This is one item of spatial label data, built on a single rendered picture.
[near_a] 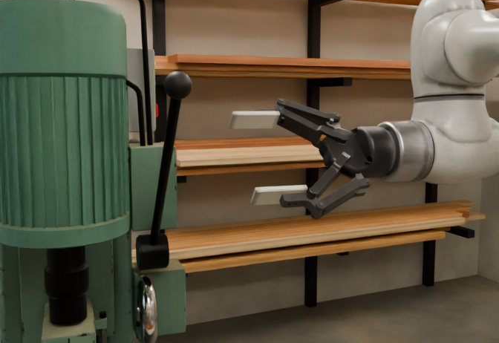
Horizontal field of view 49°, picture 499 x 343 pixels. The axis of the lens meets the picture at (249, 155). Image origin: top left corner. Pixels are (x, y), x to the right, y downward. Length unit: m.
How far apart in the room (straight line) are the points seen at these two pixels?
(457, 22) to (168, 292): 0.65
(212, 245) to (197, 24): 1.28
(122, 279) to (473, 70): 0.67
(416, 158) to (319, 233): 2.39
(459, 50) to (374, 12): 3.07
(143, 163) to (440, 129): 0.50
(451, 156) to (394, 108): 3.12
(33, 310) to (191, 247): 1.99
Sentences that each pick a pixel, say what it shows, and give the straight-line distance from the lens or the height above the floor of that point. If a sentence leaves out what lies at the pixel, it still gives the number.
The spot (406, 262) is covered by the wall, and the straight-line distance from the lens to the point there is 4.21.
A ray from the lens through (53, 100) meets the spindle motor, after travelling 0.70.
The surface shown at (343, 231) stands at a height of 0.61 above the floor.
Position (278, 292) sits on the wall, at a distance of 3.68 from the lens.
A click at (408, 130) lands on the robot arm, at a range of 0.81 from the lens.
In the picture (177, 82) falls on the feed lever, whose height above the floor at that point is 1.41.
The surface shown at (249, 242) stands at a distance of 2.96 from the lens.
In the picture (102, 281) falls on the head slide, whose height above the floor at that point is 1.09.
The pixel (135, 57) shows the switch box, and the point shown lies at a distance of 1.07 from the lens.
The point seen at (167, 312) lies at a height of 1.00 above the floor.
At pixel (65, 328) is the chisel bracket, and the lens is 0.83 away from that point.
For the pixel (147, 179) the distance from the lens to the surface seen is 0.98.
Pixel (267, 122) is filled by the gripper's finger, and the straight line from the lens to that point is 0.79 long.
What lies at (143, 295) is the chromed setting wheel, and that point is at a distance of 0.94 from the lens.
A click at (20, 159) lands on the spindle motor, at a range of 0.73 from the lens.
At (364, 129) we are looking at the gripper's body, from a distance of 0.79.
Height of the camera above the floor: 1.39
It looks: 6 degrees down
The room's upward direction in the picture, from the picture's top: straight up
